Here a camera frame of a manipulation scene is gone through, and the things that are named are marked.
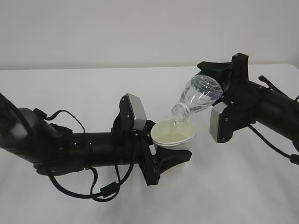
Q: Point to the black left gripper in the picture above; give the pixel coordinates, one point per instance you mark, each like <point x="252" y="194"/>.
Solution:
<point x="133" y="147"/>

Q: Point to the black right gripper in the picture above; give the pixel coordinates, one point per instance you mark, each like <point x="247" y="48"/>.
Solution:
<point x="233" y="77"/>

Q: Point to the white paper cup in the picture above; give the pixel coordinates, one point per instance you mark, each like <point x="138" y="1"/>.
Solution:
<point x="173" y="135"/>

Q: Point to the clear plastic water bottle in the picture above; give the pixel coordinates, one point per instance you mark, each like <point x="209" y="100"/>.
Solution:
<point x="198" y="94"/>

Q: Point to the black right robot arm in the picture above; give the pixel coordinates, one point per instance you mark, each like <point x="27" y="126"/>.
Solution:
<point x="274" y="110"/>

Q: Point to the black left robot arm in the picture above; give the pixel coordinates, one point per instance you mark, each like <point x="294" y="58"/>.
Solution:
<point x="31" y="135"/>

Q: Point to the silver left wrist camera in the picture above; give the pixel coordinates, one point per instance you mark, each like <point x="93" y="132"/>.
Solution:
<point x="132" y="113"/>

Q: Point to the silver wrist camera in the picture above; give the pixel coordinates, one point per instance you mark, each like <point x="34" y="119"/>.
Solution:
<point x="219" y="127"/>
<point x="132" y="113"/>

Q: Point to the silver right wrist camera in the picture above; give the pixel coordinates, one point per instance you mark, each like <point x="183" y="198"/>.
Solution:
<point x="219" y="127"/>

